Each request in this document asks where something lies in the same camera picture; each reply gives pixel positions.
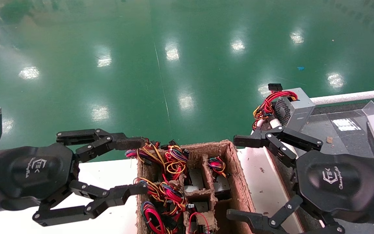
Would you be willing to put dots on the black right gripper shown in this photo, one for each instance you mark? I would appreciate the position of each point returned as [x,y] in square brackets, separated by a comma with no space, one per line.
[336,182]

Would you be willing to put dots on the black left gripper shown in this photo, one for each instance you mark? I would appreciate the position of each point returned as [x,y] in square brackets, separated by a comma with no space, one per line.
[34,172]

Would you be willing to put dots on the brown pulp cardboard tray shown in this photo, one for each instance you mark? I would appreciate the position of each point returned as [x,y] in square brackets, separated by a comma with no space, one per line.
[236,182]

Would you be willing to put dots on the power supply with red loop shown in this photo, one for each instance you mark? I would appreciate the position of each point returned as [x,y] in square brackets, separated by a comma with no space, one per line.
[190,221]

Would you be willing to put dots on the brown scrap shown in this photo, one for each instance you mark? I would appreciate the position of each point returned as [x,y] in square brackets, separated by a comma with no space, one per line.
[329,139]

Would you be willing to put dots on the black conveyor belt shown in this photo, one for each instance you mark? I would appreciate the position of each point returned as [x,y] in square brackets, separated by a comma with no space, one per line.
[346,143]

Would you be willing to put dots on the white printed label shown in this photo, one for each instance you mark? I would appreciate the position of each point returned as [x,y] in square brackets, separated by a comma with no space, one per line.
[342,124]

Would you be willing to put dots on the clear plastic divider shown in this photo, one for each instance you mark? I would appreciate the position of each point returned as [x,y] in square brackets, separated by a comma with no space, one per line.
[372,109]

